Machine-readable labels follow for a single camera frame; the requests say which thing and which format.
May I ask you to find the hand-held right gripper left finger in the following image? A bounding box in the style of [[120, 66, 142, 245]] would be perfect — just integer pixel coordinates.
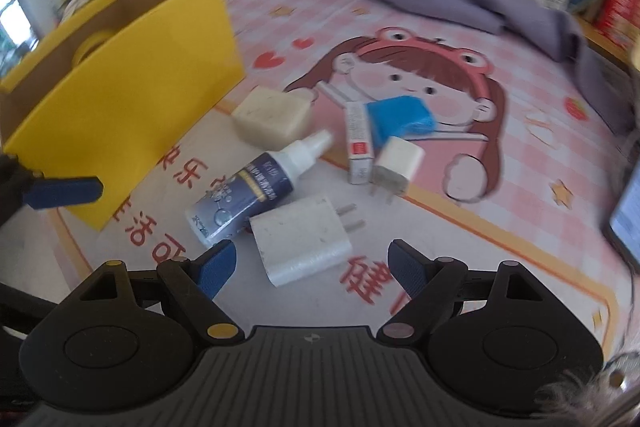
[[75, 239, 247, 343]]

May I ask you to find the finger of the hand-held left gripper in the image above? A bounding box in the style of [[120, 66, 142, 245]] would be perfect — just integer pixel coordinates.
[[0, 153, 104, 228]]

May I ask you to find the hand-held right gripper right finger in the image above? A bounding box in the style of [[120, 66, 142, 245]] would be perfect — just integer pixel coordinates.
[[376, 238, 544, 343]]

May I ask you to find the white spray bottle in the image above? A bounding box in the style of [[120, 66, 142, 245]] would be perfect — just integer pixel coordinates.
[[185, 130, 333, 244]]

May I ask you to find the large white charger plug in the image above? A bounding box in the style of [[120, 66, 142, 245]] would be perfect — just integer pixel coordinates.
[[248, 194, 366, 289]]

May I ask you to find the small white charger plug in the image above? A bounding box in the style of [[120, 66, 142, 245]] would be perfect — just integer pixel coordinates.
[[370, 136, 426, 205]]

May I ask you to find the yellow cardboard box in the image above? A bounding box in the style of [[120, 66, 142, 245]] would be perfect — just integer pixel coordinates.
[[0, 0, 246, 233]]

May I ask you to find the yellow tape roll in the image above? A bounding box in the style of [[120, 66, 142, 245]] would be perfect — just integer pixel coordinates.
[[71, 29, 113, 65]]

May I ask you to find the beige soap bar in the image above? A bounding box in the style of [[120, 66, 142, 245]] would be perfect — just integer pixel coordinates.
[[231, 87, 313, 145]]

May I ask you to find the pink checked tablecloth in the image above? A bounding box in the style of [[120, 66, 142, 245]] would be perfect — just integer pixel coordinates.
[[0, 0, 640, 373]]

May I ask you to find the small white red box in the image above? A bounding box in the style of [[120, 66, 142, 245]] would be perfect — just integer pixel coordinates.
[[345, 102, 376, 185]]

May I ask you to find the grey fur trim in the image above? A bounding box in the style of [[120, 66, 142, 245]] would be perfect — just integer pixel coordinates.
[[535, 352, 640, 414]]

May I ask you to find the black smartphone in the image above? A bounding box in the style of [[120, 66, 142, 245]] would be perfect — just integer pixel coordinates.
[[602, 179, 640, 268]]

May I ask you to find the row of red books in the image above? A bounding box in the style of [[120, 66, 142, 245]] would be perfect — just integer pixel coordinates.
[[595, 0, 640, 50]]

